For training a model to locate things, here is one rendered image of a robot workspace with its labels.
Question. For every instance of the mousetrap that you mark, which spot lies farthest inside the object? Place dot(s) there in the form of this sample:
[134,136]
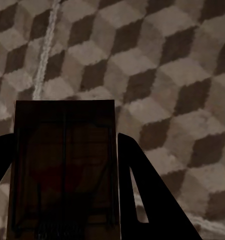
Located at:
[64,173]

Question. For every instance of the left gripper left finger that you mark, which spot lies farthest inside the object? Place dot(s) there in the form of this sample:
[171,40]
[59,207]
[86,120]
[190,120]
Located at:
[7,143]

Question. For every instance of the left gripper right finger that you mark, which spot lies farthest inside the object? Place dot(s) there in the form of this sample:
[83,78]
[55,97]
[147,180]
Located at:
[167,220]

